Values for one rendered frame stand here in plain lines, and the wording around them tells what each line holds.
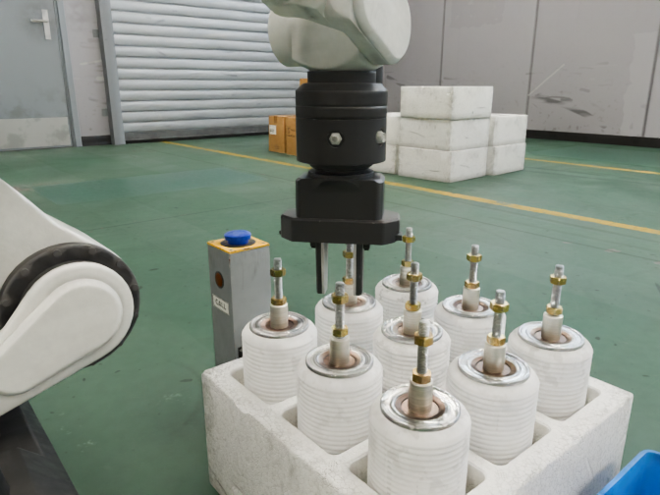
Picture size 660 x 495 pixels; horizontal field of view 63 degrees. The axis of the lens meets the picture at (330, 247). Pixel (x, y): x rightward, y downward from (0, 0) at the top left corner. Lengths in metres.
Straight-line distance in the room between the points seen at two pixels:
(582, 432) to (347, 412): 0.26
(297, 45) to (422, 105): 2.81
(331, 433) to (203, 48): 5.62
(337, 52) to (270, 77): 5.95
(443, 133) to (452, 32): 3.82
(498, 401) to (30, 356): 0.46
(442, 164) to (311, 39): 2.76
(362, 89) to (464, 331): 0.37
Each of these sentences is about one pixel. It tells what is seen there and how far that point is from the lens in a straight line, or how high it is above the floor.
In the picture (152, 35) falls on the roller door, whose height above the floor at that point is 1.01.
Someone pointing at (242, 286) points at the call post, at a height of 0.26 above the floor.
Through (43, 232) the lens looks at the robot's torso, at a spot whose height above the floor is 0.40.
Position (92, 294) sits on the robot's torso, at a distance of 0.60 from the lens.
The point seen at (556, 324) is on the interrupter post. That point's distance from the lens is 0.70.
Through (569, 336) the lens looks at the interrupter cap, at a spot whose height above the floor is 0.25.
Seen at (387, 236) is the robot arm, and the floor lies 0.40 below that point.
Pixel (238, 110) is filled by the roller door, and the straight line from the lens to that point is 6.22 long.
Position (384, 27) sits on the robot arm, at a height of 0.59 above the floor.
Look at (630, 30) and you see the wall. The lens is 5.95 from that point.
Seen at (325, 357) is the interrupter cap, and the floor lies 0.25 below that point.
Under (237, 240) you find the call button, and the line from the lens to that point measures 0.81.
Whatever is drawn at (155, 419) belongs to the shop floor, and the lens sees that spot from 1.00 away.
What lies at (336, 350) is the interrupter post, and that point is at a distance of 0.59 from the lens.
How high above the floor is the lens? 0.54
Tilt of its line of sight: 17 degrees down
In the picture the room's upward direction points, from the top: straight up
